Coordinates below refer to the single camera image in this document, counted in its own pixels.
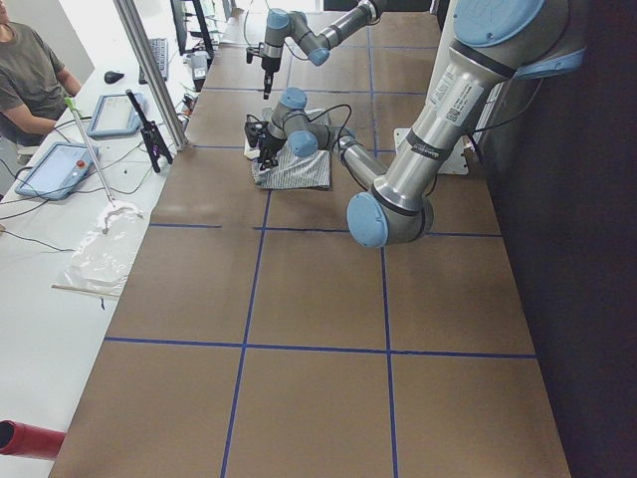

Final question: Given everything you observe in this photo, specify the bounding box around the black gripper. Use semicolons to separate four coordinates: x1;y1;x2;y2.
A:
258;129;285;171
262;56;280;100

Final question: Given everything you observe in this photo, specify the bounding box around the blue white striped polo shirt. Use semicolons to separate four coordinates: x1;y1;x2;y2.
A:
244;108;331;190

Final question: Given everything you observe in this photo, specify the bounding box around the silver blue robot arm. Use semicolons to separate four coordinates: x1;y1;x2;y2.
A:
247;0;388;100
245;0;590;248

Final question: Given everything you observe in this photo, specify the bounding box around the black spare gripper stand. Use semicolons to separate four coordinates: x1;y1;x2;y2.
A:
125;90;173;173

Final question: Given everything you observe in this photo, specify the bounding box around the black keyboard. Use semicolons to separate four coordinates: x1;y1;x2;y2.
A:
148;38;169;81

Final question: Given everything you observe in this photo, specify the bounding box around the black monitor stand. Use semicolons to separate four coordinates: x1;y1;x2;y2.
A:
170;0;214;60

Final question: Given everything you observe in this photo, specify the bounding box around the far blue teach pendant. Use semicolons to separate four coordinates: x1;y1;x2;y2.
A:
87;94;141;139

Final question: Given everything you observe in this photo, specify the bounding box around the blue teach pendant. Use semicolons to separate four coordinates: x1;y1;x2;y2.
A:
87;94;141;139
15;141;94;200

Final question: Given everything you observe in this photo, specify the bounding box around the black computer mouse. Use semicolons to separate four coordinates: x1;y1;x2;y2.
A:
104;71;124;85

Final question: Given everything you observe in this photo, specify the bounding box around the clear plastic bag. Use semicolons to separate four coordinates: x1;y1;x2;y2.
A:
53;217;147;294

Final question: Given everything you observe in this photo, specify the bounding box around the silver reacher grabber stick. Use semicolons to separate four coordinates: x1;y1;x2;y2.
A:
65;97;144;235

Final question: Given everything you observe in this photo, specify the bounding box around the near blue teach pendant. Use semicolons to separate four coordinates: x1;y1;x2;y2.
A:
15;141;94;200

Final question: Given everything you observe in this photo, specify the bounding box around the seated person grey t-shirt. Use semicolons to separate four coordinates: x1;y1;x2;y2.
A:
1;4;82;146

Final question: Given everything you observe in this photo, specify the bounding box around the thin wooden stick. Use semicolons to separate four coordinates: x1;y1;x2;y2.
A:
51;284;120;300

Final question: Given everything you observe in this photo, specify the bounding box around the red cylinder tube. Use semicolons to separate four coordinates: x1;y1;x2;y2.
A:
1;420;66;460

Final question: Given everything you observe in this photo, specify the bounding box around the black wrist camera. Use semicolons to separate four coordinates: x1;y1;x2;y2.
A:
244;114;269;148
246;42;263;64

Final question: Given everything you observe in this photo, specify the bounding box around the aluminium frame post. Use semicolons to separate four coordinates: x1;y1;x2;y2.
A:
113;0;188;151

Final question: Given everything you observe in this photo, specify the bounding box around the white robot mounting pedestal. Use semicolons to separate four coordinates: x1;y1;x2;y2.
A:
390;1;460;168

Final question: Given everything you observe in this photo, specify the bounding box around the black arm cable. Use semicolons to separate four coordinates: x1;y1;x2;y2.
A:
307;74;543;195

